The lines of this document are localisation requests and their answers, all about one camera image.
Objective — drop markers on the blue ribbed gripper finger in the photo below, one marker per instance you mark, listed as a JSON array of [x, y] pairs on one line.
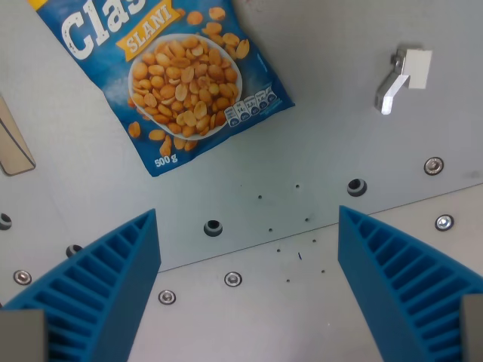
[[400, 286], [102, 286]]

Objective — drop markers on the beige wooden board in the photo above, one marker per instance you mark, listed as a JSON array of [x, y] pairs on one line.
[[11, 139]]

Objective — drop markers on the silver countersunk screw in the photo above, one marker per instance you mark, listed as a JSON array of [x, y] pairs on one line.
[[22, 277], [434, 166], [232, 279], [167, 297], [444, 222]]

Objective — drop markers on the blue salted peanuts bag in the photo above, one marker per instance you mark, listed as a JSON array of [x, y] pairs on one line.
[[166, 81]]

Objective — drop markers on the grey metal bracket with block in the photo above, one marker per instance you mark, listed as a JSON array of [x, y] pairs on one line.
[[405, 75]]

